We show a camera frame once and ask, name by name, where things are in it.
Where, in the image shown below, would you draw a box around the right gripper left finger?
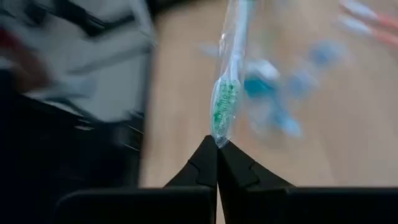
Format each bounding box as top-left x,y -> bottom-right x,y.
164,135 -> 218,224

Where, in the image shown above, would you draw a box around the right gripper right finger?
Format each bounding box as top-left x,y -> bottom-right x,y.
217,139 -> 295,224

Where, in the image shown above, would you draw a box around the teal mouthwash bottle white cap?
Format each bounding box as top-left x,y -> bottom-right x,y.
243,58 -> 281,99

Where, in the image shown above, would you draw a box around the green toothbrush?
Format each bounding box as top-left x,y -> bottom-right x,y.
208,0 -> 259,149

